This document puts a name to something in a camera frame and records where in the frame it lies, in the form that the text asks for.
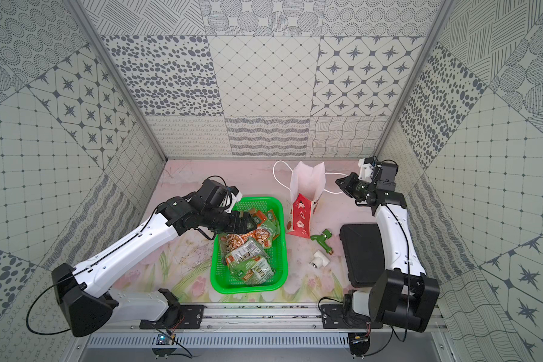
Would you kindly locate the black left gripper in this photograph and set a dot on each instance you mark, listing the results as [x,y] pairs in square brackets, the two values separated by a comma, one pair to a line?
[234,220]

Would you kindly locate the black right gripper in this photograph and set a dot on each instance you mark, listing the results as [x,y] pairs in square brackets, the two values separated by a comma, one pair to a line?
[349,180]

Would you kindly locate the white and red paper bag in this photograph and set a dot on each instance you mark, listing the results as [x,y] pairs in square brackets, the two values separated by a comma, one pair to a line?
[306,186]

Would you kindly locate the green white condiment packet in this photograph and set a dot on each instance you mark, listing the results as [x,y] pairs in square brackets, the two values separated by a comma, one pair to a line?
[251,248]

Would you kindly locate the white pipe elbow fitting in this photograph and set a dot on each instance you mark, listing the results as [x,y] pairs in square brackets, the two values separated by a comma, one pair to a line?
[319,260]

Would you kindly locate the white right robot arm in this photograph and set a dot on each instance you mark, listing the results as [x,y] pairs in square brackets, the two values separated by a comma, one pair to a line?
[390,285]

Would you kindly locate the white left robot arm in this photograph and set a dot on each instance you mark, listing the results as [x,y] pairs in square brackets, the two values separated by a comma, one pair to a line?
[85,293]

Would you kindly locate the red orange condiment packet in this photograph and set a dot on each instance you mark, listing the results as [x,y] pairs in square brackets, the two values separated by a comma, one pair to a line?
[230,242]

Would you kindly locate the green red condiment packet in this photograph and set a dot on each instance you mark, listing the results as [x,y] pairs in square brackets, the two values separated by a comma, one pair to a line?
[267,225]

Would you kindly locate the black plastic tool case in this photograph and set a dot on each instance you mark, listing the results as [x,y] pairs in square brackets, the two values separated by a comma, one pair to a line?
[364,255]

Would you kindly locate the green plastic basket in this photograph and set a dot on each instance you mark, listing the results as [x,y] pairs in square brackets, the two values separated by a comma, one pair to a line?
[222,280]

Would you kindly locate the green plastic faucet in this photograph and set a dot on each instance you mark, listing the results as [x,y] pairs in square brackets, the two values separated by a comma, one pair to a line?
[322,239]

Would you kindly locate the small green circuit board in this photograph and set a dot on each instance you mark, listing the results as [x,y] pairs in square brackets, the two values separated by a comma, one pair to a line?
[164,339]

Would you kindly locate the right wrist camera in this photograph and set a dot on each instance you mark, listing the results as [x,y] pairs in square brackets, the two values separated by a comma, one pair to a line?
[366,169]

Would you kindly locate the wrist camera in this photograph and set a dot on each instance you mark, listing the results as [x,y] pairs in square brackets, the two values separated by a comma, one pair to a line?
[366,169]
[232,196]

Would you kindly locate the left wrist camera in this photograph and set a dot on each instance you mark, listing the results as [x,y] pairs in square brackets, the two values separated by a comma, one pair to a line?
[232,196]

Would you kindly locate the aluminium mounting rail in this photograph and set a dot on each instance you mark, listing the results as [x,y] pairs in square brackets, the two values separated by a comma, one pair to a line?
[245,317]

